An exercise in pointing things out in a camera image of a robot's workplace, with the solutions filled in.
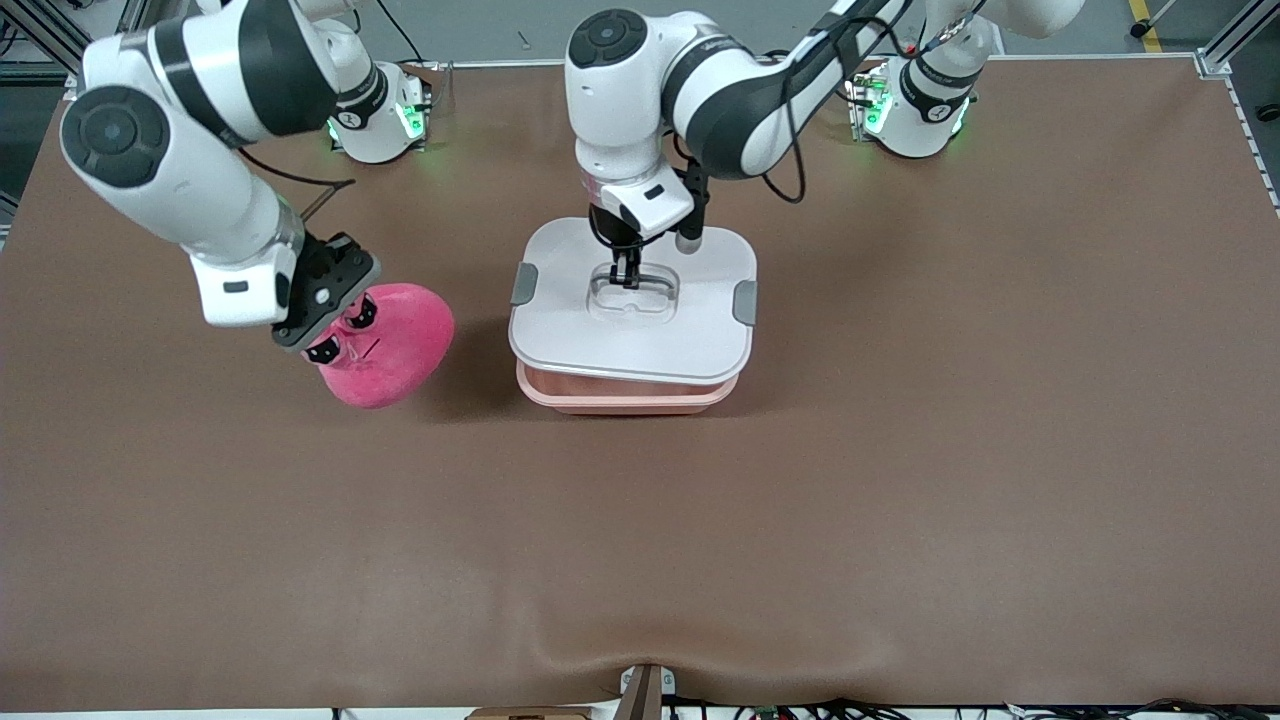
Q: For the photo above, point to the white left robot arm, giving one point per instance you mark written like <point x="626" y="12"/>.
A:
<point x="740" y="110"/>

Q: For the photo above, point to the brown table mat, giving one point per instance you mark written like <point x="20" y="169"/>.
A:
<point x="640" y="550"/>

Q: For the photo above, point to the pink plastic storage box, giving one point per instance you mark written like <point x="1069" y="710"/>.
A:
<point x="630" y="400"/>

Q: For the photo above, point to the white box lid grey clips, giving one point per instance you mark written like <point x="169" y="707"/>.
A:
<point x="640" y="345"/>

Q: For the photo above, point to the pink plush toy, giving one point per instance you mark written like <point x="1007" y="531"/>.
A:
<point x="400" y="350"/>

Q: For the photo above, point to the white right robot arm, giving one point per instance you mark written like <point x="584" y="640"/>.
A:
<point x="200" y="200"/>

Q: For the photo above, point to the white table side strip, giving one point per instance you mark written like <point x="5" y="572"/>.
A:
<point x="1254" y="130"/>

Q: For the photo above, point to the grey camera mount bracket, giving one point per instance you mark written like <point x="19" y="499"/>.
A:
<point x="645" y="695"/>

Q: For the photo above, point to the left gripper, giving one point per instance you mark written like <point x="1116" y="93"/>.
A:
<point x="612" y="236"/>

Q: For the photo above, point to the aluminium frame post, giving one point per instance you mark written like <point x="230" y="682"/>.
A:
<point x="1225" y="50"/>

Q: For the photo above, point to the aluminium frame struts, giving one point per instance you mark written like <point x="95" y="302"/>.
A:
<point x="45" y="38"/>

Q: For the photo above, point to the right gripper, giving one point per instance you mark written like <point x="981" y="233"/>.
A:
<point x="352" y="313"/>

